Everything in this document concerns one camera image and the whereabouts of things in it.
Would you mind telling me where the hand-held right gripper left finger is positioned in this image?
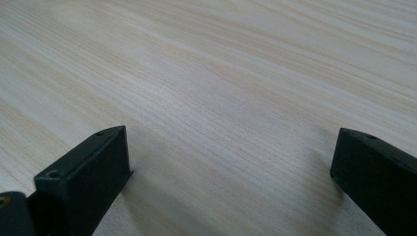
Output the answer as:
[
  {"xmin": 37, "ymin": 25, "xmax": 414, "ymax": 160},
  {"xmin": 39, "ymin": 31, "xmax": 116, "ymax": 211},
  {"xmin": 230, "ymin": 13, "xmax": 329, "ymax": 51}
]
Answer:
[{"xmin": 31, "ymin": 125, "xmax": 134, "ymax": 236}]

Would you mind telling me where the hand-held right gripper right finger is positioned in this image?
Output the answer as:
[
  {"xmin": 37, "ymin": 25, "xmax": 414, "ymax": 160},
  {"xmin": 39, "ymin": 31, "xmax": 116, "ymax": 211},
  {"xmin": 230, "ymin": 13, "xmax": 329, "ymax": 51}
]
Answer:
[{"xmin": 328, "ymin": 127, "xmax": 417, "ymax": 236}]

